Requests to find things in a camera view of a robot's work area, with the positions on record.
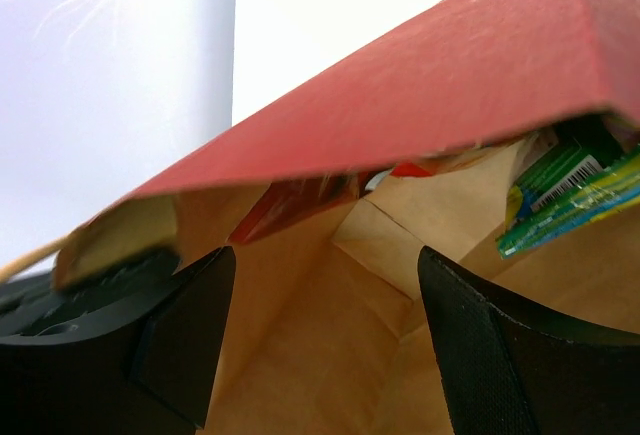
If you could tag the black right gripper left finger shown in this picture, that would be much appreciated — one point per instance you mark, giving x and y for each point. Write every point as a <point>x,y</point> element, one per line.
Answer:
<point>133,351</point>

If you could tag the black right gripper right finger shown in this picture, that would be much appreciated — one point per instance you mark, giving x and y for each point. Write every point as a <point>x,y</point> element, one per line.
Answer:
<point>509,365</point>

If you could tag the red brown paper bag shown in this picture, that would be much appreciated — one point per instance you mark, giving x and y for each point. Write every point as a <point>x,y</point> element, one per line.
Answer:
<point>326,331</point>

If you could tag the red Doritos chip bag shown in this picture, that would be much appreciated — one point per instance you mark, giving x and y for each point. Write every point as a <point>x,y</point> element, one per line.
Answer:
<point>288,202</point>

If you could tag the small green candy packet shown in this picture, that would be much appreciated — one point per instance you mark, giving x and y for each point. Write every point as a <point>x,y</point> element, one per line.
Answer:
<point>559,160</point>

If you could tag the green yellow candy packet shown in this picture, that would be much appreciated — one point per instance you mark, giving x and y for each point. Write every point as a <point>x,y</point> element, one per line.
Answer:
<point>609,192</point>

